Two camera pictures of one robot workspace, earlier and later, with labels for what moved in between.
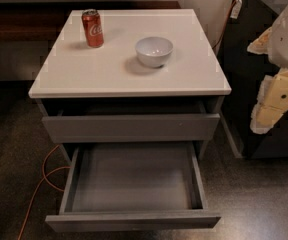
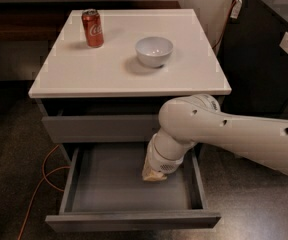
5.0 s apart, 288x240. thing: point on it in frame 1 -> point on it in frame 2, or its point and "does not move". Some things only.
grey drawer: x=139 y=188 does not move
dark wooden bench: x=45 y=21 does not move
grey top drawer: x=135 y=127 does not move
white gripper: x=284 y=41 -> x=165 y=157
